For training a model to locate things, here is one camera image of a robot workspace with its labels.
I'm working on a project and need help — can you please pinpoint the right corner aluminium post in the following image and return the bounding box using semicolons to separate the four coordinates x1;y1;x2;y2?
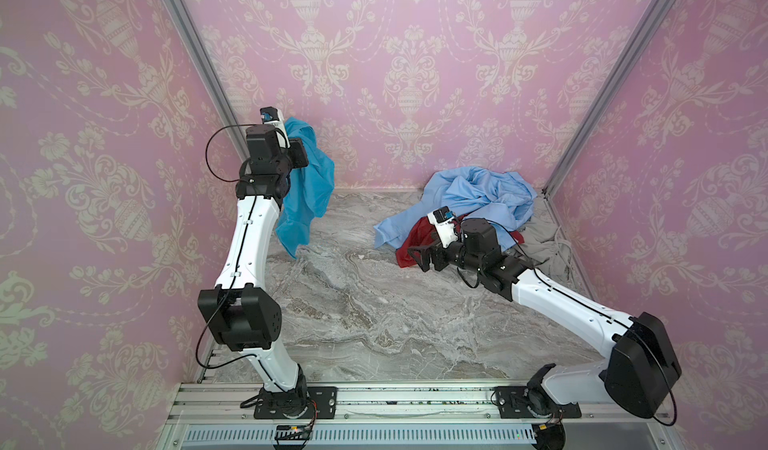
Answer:
543;0;676;200

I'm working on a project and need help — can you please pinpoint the white vented strip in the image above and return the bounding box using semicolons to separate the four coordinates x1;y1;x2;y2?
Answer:
181;423;536;448

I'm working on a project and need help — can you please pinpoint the light blue cloth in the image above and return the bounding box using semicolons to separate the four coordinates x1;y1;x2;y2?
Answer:
374;166;537;250

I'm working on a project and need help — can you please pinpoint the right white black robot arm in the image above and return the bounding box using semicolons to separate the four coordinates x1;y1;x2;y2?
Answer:
407;208;682;420

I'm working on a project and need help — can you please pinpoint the aluminium frame rail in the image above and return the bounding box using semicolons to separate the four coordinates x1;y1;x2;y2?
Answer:
155;380;685;449

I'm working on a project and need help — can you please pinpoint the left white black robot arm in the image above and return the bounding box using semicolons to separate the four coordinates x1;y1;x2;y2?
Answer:
197;122;312;419

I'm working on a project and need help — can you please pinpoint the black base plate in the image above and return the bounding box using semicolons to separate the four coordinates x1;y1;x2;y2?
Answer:
490;386;582;422
241;386;338;420

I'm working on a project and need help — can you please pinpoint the teal cloth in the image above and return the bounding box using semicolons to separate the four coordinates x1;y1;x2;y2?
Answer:
275;117;335;258

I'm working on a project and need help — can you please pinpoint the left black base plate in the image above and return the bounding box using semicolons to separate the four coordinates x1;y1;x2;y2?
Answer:
241;386;338;420

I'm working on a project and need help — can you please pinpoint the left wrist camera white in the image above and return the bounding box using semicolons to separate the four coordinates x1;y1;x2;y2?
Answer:
260;106;290;148

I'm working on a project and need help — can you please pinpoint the corner aluminium post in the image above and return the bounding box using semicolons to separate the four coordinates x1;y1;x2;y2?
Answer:
543;0;676;200
147;0;271;199

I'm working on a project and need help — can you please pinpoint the grey cloth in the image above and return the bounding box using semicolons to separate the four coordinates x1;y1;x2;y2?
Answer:
519;196;584;291

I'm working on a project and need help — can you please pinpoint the left corner aluminium post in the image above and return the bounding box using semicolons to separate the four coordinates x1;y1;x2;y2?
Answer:
147;0;271;199

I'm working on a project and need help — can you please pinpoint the dark red cloth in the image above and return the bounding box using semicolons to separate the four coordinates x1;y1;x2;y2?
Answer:
395;214;525;268

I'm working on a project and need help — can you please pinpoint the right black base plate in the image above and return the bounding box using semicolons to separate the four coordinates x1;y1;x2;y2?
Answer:
490;386;582;422

